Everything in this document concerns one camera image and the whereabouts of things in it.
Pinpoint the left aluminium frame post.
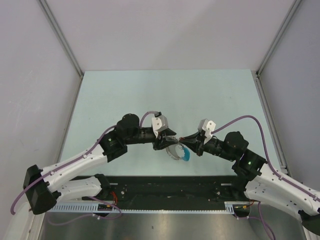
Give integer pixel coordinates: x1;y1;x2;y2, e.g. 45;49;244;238
36;0;84;79

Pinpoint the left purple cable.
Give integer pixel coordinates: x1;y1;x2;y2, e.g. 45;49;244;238
10;110;161;216

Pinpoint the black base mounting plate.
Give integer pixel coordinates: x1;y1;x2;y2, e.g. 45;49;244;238
97;176;256;210

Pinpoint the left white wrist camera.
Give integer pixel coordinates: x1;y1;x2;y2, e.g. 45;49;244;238
151;115;169;134

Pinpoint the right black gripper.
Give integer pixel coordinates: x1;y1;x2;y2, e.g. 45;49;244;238
179;130;236;162

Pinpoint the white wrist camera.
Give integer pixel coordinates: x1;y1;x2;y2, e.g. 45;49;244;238
197;118;216;145
151;115;169;134

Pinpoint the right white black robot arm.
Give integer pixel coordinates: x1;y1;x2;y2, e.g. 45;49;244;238
179;131;320;235

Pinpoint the right aluminium frame post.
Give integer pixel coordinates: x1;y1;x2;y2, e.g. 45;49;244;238
255;0;304;77

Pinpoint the white slotted cable duct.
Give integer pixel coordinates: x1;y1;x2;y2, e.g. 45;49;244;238
48;202;240;214

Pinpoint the aluminium frame post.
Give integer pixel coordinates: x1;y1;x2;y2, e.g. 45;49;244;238
255;0;304;77
36;0;84;79

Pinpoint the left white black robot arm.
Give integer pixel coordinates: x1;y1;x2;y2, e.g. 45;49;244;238
23;112;178;215

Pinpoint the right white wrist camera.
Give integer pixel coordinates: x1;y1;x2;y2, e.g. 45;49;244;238
197;118;216;145

